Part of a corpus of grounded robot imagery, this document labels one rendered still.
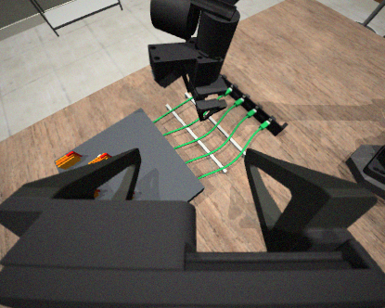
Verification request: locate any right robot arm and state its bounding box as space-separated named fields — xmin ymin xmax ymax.
xmin=148 ymin=0 xmax=385 ymax=185

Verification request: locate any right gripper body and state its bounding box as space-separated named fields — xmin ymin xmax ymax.
xmin=188 ymin=45 xmax=227 ymax=111

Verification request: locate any green cable plug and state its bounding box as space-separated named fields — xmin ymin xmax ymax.
xmin=234 ymin=98 xmax=244 ymax=107
xmin=259 ymin=121 xmax=270 ymax=130
xmin=224 ymin=88 xmax=232 ymax=97
xmin=246 ymin=109 xmax=257 ymax=119

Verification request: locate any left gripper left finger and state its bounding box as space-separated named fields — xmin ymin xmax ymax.
xmin=10 ymin=148 xmax=141 ymax=200

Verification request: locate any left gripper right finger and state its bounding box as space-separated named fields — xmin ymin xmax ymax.
xmin=244 ymin=148 xmax=378 ymax=251

